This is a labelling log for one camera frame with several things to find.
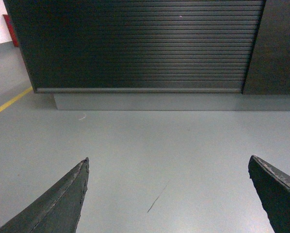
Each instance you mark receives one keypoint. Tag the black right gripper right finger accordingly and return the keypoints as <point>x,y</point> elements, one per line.
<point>273,188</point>

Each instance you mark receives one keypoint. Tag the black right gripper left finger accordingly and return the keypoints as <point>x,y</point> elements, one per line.
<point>58,210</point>

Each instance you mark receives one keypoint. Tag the black checkout counter cabinet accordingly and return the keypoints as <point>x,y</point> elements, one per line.
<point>193,55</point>

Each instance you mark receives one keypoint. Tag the red metal box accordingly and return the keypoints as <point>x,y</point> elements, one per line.
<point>11,30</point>

